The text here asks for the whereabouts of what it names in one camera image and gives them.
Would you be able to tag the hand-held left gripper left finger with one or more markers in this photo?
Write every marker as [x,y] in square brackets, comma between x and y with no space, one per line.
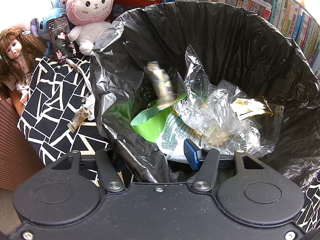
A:
[107,166]

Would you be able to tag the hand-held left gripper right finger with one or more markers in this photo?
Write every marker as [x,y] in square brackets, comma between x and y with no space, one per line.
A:
[192,155]

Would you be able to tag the clear plastic wrap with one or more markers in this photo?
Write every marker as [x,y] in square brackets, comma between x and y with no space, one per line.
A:
[212,110]

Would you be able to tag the green snack bag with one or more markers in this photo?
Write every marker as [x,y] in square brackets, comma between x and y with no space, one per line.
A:
[147,127]

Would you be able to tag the gold white foil packet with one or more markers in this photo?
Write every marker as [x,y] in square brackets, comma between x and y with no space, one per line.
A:
[247,107]

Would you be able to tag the gold snack wrapper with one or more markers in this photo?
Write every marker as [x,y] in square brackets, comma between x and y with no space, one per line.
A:
[161,82]

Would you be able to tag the black trash bin with bag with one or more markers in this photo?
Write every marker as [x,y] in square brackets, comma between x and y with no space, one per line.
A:
[225,30]

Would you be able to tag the beige spotted snack wrapper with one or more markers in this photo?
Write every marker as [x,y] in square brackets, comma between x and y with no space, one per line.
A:
[80,117]

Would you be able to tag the black white patterned cloth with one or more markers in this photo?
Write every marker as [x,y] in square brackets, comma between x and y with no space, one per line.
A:
[50,100]

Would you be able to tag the brown ribbed suitcase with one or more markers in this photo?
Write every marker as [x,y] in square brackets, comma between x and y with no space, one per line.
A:
[15,142]

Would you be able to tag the smartphone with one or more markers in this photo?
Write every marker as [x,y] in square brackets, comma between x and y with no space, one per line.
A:
[61,40]

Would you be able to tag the brown-haired doll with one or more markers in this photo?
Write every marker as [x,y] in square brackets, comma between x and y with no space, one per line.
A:
[15,50]

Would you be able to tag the blue plush with purple ears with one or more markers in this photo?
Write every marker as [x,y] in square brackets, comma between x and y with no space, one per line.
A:
[42,25]

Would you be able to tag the red blue box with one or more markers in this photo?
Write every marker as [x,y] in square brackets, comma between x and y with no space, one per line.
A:
[130,6]

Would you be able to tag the pink white bunny plush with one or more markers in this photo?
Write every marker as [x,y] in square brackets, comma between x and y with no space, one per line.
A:
[87,5]

